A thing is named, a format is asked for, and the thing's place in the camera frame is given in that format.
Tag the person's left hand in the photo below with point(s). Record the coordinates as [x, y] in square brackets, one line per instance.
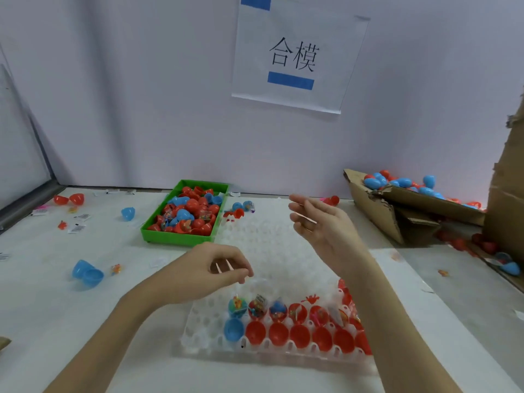
[192, 278]

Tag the person's right hand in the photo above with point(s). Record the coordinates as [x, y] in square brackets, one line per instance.
[332, 229]

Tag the cardboard box of capsules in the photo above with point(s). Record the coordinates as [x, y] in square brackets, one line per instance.
[377, 213]

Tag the small capsule cluster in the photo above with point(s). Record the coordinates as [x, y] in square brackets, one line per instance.
[239, 209]

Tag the pile of finished eggs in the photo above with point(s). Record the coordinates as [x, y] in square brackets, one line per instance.
[409, 185]

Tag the single blue egg half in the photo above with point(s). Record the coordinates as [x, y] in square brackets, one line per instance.
[128, 213]

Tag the blue egg shell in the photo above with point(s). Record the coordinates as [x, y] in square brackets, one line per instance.
[88, 273]

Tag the person's right forearm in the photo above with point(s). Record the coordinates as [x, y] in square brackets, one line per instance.
[401, 339]

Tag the person's left forearm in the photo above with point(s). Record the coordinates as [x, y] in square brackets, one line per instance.
[102, 348]

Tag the green plastic tray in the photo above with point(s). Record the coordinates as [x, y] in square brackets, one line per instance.
[146, 237]

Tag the clear plastic egg tray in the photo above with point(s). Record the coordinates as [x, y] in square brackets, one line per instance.
[270, 249]

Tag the small orange toy piece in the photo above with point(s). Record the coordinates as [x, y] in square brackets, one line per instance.
[116, 268]
[443, 272]

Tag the tall brown cardboard box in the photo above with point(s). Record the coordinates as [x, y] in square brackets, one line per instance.
[509, 192]

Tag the white paper sign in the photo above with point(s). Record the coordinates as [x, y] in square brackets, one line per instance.
[336, 45]

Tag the clear triangular panel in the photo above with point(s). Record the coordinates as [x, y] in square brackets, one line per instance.
[20, 151]

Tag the grey metal rail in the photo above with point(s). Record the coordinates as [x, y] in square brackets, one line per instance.
[29, 204]

